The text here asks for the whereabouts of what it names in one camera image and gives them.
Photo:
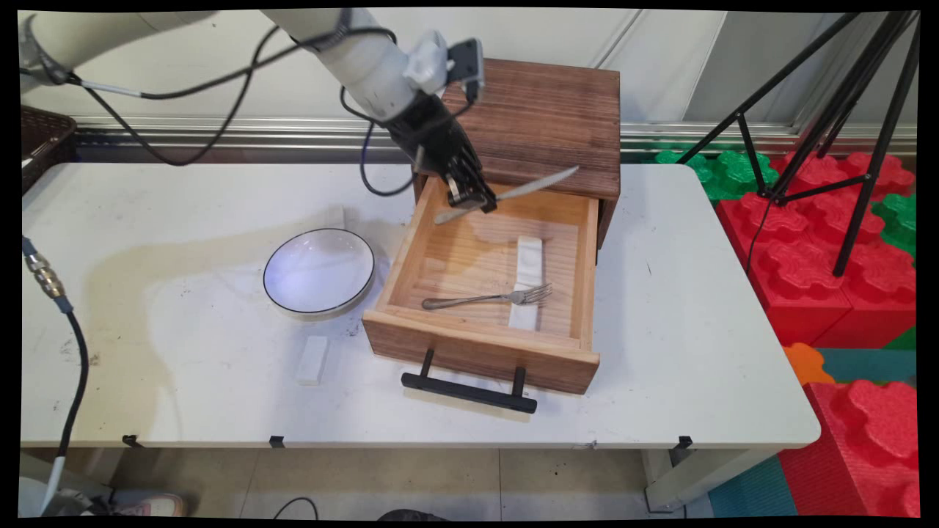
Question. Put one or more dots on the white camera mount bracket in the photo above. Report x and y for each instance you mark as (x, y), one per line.
(425, 62)

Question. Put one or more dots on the pink and white shoe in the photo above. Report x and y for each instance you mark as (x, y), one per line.
(158, 504)

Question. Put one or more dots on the white plate with black rim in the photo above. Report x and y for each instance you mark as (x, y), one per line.
(319, 270)

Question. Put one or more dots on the green foam block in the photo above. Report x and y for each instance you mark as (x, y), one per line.
(733, 172)
(901, 224)

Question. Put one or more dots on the silver table knife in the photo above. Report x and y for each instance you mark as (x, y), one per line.
(539, 183)

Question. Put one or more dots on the light wooden drawer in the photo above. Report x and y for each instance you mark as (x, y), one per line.
(477, 352)

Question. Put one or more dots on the large red foam block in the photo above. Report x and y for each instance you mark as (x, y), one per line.
(799, 271)

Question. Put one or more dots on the dark brown wooden cabinet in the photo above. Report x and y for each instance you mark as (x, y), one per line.
(543, 117)

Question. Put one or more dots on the white table leg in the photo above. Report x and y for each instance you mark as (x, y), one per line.
(682, 480)

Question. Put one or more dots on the orange foam piece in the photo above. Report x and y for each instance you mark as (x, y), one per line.
(805, 363)

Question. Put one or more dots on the aluminium wall rail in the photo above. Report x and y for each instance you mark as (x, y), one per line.
(257, 136)

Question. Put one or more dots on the silver metal fork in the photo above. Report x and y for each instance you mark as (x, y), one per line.
(469, 299)

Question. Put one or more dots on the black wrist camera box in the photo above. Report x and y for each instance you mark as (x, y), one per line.
(467, 62)

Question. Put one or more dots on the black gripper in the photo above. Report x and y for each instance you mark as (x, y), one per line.
(433, 136)

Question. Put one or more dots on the black tripod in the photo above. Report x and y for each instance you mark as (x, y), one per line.
(871, 176)

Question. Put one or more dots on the small white cutlery rest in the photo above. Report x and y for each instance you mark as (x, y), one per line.
(312, 359)
(334, 217)

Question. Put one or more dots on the long white cutlery rest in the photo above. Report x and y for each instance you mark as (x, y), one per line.
(530, 253)

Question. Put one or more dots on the brown woven basket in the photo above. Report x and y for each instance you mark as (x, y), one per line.
(45, 139)

